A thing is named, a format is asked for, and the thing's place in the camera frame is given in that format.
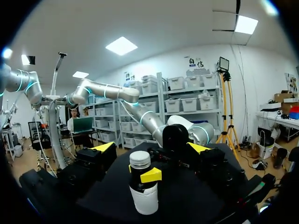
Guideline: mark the dark bottle with white label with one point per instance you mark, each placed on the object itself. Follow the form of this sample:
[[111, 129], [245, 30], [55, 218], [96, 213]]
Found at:
[[143, 186]]

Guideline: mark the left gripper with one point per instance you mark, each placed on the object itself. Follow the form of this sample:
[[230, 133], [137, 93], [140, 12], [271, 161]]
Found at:
[[174, 137]]

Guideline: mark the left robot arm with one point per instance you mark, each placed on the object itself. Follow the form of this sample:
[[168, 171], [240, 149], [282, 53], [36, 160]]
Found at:
[[130, 98]]

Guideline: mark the person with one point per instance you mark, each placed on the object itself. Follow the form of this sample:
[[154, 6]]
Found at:
[[74, 116]]

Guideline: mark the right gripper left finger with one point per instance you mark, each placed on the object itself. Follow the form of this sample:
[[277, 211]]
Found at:
[[93, 161]]

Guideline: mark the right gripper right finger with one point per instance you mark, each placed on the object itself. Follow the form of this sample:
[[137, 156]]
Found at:
[[215, 163]]

